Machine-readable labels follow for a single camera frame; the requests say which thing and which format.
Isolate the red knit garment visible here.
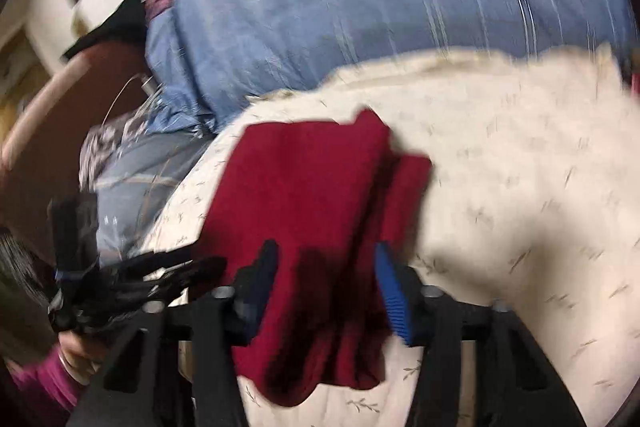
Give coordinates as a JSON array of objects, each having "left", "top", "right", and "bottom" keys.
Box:
[{"left": 192, "top": 107, "right": 434, "bottom": 408}]

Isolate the blue striped quilt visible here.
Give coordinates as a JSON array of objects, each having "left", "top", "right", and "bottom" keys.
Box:
[{"left": 92, "top": 0, "right": 639, "bottom": 269}]

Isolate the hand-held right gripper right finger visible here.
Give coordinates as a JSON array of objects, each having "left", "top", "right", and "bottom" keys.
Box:
[{"left": 375, "top": 241, "right": 589, "bottom": 427}]

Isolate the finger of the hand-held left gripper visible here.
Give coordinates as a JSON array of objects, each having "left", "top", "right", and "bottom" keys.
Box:
[
  {"left": 117, "top": 256, "right": 228, "bottom": 307},
  {"left": 100, "top": 245, "right": 198, "bottom": 280}
]

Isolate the white leaf-print bedsheet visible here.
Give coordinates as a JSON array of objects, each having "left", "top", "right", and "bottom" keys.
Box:
[{"left": 144, "top": 43, "right": 640, "bottom": 427}]

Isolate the person's left hand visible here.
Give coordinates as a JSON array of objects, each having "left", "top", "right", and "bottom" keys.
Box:
[{"left": 56, "top": 331, "right": 109, "bottom": 387}]

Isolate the brown wooden headboard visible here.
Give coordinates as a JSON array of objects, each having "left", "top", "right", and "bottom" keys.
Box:
[{"left": 0, "top": 42, "right": 151, "bottom": 260}]

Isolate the black cloth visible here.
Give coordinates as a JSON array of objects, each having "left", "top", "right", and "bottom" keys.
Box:
[{"left": 62, "top": 0, "right": 149, "bottom": 60}]

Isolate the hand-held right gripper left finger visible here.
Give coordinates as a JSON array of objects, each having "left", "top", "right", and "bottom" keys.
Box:
[{"left": 67, "top": 239, "right": 280, "bottom": 427}]

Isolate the white charging cable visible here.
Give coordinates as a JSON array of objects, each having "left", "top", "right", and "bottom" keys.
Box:
[{"left": 101, "top": 74, "right": 162, "bottom": 128}]

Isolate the grey patterned cloth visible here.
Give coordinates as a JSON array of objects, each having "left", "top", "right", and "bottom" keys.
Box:
[{"left": 78, "top": 109, "right": 152, "bottom": 188}]

